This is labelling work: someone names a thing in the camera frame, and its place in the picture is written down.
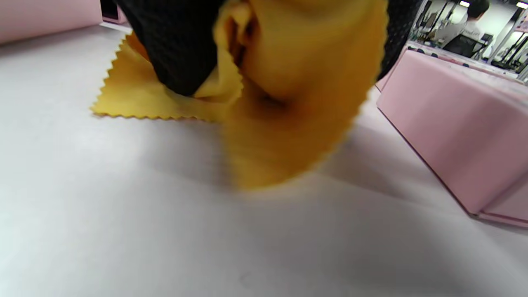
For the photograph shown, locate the person's right hand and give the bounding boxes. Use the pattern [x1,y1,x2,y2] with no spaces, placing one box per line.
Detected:
[115,0,425,97]

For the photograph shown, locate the pink floral jewelry box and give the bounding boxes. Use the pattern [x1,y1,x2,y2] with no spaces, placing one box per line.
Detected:
[101,5,127,24]
[376,41,528,228]
[375,52,409,92]

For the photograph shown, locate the pink jewelry box drawer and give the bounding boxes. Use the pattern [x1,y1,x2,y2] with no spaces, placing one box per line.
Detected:
[0,0,103,44]

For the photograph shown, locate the yellow cleaning cloth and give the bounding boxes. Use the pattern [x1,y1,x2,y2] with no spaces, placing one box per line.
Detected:
[91,0,390,190]

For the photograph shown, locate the black office chair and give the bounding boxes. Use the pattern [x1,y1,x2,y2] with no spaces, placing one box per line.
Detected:
[443,34,494,58]

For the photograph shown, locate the row of ceiling lights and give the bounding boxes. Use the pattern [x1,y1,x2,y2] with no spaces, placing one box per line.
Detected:
[459,0,528,9]

